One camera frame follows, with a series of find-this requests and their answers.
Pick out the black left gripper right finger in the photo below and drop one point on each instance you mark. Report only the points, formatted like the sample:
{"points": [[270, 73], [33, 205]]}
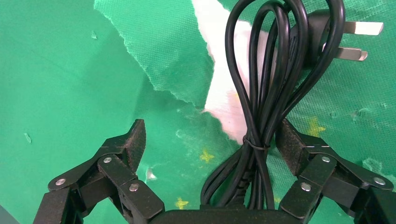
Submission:
{"points": [[321, 173]]}

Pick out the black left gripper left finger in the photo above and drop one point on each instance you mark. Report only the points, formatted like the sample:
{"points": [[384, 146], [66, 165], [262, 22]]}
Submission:
{"points": [[123, 167]]}

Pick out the torn green table cloth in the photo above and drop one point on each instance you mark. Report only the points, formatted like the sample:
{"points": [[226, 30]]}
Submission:
{"points": [[62, 92]]}

